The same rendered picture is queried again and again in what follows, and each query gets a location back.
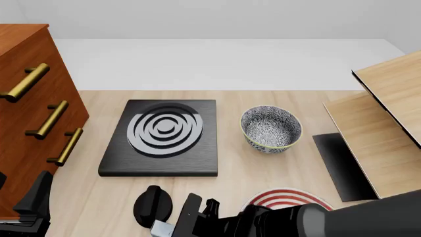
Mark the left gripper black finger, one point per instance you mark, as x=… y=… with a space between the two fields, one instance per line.
x=2 y=180
x=37 y=195

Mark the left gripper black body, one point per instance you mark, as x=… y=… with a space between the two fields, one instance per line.
x=23 y=225

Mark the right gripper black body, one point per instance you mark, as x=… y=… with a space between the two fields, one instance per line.
x=162 y=228

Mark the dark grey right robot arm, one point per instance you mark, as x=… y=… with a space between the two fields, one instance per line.
x=345 y=221

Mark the patterned black and white bowl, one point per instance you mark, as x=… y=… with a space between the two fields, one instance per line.
x=271 y=130

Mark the round black stove knob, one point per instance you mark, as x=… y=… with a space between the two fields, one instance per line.
x=152 y=207

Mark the red-brown wooden cabinet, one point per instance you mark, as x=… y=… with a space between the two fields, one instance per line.
x=29 y=128

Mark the flat black stove plate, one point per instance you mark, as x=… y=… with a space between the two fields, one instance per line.
x=131 y=160

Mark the white plate with red rings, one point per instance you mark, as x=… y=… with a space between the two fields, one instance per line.
x=283 y=196

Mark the pale wooden two-level shelf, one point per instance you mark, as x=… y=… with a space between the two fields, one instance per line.
x=378 y=148

